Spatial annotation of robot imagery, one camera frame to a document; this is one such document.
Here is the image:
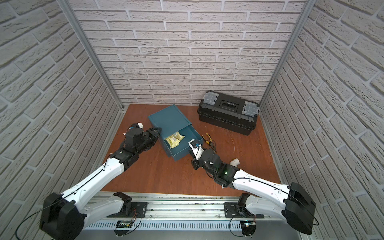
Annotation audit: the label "yellow cookie packet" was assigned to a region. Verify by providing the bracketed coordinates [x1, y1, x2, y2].
[173, 132, 185, 141]
[165, 135, 180, 149]

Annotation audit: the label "teal drawer cabinet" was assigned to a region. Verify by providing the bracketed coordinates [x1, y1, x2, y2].
[149, 105, 191, 140]

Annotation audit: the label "teal top drawer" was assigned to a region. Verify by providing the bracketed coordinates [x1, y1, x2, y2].
[159, 124, 204, 161]

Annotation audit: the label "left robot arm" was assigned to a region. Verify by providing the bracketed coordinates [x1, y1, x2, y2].
[40, 123, 162, 240]

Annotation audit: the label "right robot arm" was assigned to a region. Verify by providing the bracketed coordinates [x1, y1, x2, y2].
[189, 147, 319, 235]

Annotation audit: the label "black plastic toolbox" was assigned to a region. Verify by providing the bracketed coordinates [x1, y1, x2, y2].
[198, 91, 259, 136]

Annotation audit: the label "right controller board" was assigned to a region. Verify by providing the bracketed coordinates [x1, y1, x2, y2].
[240, 221, 256, 237]

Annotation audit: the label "controller board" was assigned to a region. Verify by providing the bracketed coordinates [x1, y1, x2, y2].
[114, 221, 135, 237]
[240, 221, 256, 237]

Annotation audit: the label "left controller board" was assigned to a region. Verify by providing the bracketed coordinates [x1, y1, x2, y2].
[114, 221, 135, 237]

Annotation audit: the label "left corner aluminium profile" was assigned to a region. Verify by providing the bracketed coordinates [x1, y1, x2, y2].
[58, 0, 124, 111]

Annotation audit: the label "corner aluminium profile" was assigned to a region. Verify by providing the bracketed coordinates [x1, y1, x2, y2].
[260, 0, 316, 110]
[58, 0, 124, 111]

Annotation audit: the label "right corner aluminium profile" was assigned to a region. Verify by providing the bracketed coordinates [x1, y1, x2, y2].
[260, 0, 316, 110]

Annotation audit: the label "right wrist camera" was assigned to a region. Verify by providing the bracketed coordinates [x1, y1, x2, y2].
[189, 139, 203, 160]

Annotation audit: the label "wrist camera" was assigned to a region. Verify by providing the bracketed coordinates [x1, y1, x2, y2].
[129, 123, 143, 129]
[189, 139, 203, 160]

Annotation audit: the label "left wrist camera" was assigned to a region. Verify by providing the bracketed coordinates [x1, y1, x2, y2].
[129, 123, 143, 129]

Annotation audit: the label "yellow handled pliers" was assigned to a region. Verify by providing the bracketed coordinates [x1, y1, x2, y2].
[202, 133, 217, 152]

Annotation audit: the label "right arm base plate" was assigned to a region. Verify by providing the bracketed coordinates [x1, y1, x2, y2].
[224, 202, 265, 219]

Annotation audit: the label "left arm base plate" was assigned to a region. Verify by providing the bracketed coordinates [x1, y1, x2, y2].
[107, 202, 148, 218]

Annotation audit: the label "aluminium mounting rail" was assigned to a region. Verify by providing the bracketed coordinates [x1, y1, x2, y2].
[85, 192, 286, 222]

